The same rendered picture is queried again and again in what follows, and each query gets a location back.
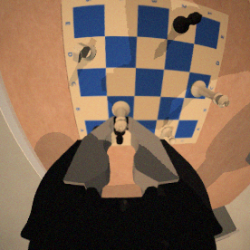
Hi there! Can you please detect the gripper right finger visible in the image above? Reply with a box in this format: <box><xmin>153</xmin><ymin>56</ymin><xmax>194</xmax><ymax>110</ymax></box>
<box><xmin>126</xmin><ymin>116</ymin><xmax>223</xmax><ymax>236</ymax></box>

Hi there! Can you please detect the white pawn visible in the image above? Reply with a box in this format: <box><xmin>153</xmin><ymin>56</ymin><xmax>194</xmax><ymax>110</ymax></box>
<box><xmin>162</xmin><ymin>127</ymin><xmax>176</xmax><ymax>145</ymax></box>

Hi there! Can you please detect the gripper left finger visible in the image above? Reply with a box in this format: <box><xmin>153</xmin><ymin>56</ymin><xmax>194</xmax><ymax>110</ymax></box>
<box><xmin>21</xmin><ymin>116</ymin><xmax>116</xmax><ymax>241</ymax></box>

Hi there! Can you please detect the blue and cream chessboard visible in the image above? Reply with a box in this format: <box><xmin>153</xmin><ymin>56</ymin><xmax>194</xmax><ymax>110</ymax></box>
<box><xmin>62</xmin><ymin>0</ymin><xmax>229</xmax><ymax>144</ymax></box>

